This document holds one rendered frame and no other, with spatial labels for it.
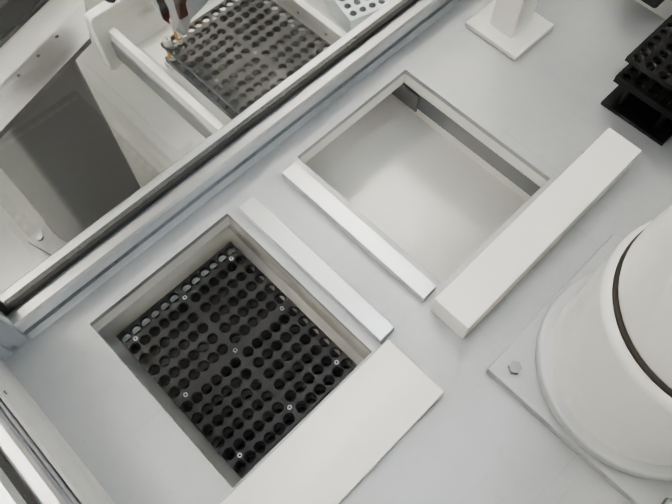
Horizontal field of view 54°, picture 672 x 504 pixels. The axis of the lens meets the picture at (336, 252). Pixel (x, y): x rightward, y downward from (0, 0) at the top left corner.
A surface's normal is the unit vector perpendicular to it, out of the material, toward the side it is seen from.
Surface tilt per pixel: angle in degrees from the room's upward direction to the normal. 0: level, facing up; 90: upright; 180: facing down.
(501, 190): 0
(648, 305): 90
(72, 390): 0
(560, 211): 0
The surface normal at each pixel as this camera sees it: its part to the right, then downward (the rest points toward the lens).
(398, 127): 0.00, -0.44
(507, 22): -0.71, 0.63
